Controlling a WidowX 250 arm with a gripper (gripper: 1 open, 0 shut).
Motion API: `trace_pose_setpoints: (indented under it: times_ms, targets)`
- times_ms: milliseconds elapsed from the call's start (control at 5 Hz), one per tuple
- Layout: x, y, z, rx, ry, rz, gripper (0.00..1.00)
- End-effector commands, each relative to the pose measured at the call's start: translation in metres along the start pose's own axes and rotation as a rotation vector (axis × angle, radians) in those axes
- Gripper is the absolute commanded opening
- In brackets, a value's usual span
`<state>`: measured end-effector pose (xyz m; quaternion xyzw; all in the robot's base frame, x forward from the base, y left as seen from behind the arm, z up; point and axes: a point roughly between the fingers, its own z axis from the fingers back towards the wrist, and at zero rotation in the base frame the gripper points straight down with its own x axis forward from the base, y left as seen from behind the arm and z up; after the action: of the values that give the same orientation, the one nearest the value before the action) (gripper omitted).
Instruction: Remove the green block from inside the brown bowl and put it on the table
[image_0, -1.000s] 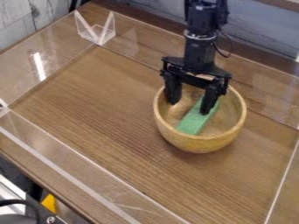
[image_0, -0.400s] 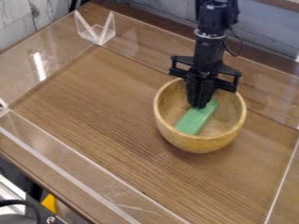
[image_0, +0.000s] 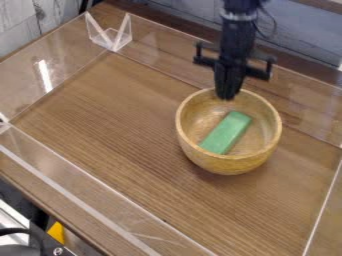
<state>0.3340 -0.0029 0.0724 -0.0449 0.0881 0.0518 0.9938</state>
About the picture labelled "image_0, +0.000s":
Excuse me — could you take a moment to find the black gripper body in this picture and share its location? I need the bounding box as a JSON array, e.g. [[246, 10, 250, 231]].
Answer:
[[194, 19, 276, 81]]

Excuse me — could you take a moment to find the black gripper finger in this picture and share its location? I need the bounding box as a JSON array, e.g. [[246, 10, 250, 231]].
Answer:
[[214, 62, 229, 100], [228, 66, 245, 99]]

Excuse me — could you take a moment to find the brown wooden bowl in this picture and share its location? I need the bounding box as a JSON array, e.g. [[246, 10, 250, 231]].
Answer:
[[176, 88, 282, 175]]

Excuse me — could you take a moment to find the green rectangular block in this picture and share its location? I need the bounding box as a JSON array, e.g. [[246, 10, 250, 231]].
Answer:
[[200, 111, 253, 154]]

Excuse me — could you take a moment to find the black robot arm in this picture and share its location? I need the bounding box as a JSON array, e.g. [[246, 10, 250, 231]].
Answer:
[[194, 0, 277, 100]]

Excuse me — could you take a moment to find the yellow sticker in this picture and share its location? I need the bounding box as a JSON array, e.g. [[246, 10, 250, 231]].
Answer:
[[47, 222, 66, 244]]

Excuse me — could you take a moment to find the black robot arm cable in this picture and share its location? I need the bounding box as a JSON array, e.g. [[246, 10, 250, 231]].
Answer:
[[256, 3, 280, 40]]

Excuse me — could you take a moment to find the clear acrylic corner bracket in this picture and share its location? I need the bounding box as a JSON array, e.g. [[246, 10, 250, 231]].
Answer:
[[85, 13, 133, 52]]

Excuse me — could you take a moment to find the clear acrylic tray wall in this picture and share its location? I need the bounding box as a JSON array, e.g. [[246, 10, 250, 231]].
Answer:
[[0, 5, 342, 256]]

